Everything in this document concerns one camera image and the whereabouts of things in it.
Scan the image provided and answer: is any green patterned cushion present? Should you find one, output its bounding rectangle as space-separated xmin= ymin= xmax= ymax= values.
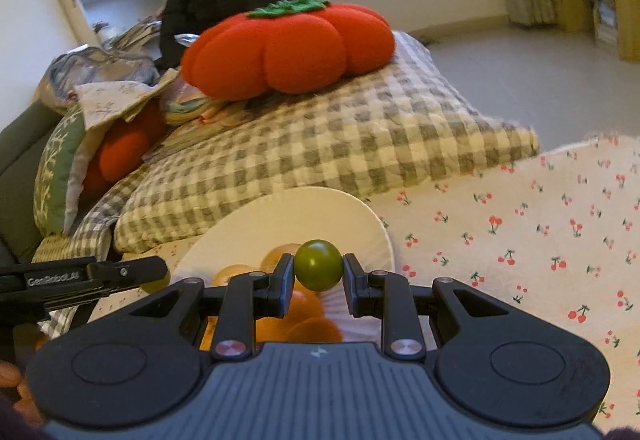
xmin=33 ymin=116 xmax=89 ymax=237

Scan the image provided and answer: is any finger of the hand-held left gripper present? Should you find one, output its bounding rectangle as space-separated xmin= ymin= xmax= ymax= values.
xmin=87 ymin=255 xmax=172 ymax=295

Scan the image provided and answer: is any person's left hand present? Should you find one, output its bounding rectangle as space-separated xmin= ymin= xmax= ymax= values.
xmin=0 ymin=334 xmax=50 ymax=423

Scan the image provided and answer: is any dark green sofa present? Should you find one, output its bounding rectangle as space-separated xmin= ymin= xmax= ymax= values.
xmin=0 ymin=99 xmax=67 ymax=267

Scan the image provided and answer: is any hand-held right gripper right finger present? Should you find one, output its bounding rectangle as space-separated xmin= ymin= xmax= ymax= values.
xmin=341 ymin=253 xmax=507 ymax=362

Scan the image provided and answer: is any floral beige cloth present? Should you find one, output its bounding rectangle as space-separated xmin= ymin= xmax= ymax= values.
xmin=74 ymin=66 xmax=182 ymax=129

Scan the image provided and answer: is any red tomato-shaped cushion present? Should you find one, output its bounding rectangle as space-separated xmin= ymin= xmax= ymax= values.
xmin=179 ymin=0 xmax=396 ymax=101

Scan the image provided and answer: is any white ribbed plate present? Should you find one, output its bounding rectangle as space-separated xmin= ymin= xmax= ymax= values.
xmin=170 ymin=186 xmax=396 ymax=344

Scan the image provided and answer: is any stack of folded cloths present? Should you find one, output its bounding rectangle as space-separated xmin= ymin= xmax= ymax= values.
xmin=159 ymin=80 xmax=252 ymax=127

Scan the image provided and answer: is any pile of newspapers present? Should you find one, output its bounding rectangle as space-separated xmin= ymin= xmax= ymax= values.
xmin=94 ymin=16 xmax=164 ymax=52

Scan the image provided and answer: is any dark maroon clothing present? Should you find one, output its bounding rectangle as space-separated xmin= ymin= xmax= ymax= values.
xmin=0 ymin=392 xmax=48 ymax=440

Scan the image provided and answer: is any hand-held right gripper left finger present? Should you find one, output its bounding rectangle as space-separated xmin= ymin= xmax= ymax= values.
xmin=134 ymin=253 xmax=296 ymax=362

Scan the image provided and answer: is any cherry print bed sheet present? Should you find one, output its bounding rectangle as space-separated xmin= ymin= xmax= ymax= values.
xmin=90 ymin=132 xmax=640 ymax=421

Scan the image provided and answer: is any clear plastic storage bag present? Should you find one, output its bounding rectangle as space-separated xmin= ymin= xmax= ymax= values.
xmin=36 ymin=46 xmax=159 ymax=114

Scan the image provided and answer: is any stack of white papers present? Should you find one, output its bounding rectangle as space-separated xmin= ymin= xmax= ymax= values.
xmin=592 ymin=0 xmax=622 ymax=57

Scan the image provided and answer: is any red plush cushion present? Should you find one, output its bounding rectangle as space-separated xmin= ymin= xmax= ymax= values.
xmin=81 ymin=101 xmax=169 ymax=202

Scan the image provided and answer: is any yellow apple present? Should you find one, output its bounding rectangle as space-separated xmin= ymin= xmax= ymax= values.
xmin=212 ymin=264 xmax=257 ymax=289
xmin=261 ymin=244 xmax=302 ymax=272

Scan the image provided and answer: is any green checkered pillow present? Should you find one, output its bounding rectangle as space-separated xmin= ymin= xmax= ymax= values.
xmin=30 ymin=30 xmax=542 ymax=337

